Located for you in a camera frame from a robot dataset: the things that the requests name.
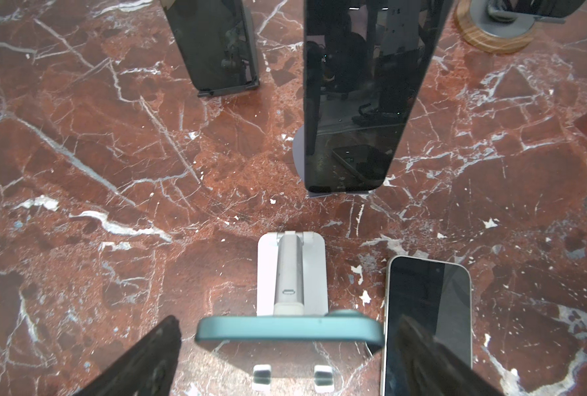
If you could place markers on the dark phone back right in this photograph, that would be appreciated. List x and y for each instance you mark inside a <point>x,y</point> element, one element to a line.
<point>559,9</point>

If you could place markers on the white folding phone stand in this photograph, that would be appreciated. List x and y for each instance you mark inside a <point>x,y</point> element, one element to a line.
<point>292,281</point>

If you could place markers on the black phone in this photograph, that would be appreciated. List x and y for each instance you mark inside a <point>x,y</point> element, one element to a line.
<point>188,20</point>
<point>365,62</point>

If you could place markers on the teal phone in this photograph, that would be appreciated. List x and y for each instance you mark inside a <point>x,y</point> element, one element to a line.
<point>291,346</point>

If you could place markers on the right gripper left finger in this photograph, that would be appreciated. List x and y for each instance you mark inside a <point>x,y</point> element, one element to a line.
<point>147,368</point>

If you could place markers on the white-edged phone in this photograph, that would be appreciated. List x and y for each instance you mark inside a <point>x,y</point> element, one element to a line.
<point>438,295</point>

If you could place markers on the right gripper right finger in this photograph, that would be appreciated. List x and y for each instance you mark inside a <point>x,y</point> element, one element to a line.
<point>431,368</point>

